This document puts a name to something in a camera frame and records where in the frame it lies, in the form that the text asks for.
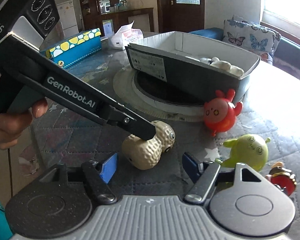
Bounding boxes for peanut shaped toy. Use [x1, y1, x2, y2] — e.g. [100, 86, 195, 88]
[122, 120, 175, 170]

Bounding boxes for red round toy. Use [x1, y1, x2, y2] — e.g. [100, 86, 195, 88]
[203, 89, 243, 137]

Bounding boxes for green alien toy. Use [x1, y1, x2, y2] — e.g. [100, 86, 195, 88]
[215, 134, 271, 172]

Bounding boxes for black haired figurine toy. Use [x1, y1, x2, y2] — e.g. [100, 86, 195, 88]
[265, 161, 297, 196]

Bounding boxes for person's left hand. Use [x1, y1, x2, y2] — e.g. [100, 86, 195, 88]
[0, 67, 50, 151]

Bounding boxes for round induction cooktop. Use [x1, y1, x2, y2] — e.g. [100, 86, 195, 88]
[112, 65, 243, 123]

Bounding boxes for white refrigerator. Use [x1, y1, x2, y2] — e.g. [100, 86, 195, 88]
[57, 0, 78, 39]

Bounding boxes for blue yellow dotted box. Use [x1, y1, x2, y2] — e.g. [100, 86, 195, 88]
[40, 28, 102, 69]

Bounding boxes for dark wooden cabinet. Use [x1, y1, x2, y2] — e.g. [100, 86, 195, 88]
[79, 0, 154, 36]

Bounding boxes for grey cardboard box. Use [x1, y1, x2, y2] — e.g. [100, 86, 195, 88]
[126, 31, 261, 102]

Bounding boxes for tissue pack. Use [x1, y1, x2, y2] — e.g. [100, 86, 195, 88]
[108, 21, 143, 50]

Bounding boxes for grey quilted table cover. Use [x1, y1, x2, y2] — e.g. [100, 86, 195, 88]
[31, 48, 300, 239]

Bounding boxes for dark wooden door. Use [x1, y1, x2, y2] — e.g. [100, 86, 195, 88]
[157, 0, 205, 33]

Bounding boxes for butterfly print pillow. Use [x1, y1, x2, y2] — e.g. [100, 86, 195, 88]
[223, 15, 281, 64]

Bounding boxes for blue sofa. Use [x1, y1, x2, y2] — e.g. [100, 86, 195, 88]
[188, 27, 300, 74]

